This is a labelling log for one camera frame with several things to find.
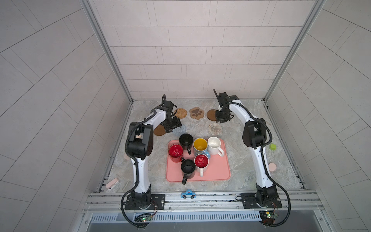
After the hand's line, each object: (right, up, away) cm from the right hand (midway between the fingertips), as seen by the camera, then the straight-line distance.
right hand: (217, 120), depth 102 cm
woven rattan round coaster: (-26, +5, +7) cm, 27 cm away
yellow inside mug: (-13, -15, -14) cm, 24 cm away
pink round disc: (+28, -25, -21) cm, 43 cm away
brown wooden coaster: (-4, +4, +4) cm, 7 cm away
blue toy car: (-19, -35, -30) cm, 50 cm away
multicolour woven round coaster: (-2, -6, -3) cm, 7 cm away
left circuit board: (-40, -42, -37) cm, 69 cm away
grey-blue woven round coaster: (-26, -7, -5) cm, 28 cm away
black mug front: (-20, -26, -22) cm, 39 cm away
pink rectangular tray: (-2, -27, -18) cm, 33 cm away
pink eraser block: (-59, -31, -27) cm, 72 cm away
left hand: (-25, -3, -4) cm, 26 cm away
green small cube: (+33, -16, -13) cm, 39 cm away
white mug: (-4, -15, -11) cm, 19 cm away
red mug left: (-28, -19, -15) cm, 37 cm away
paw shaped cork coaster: (-14, +5, +6) cm, 16 cm away
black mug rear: (-22, -12, -12) cm, 28 cm away
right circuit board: (+19, -44, -34) cm, 59 cm away
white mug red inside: (-13, -23, -19) cm, 33 cm away
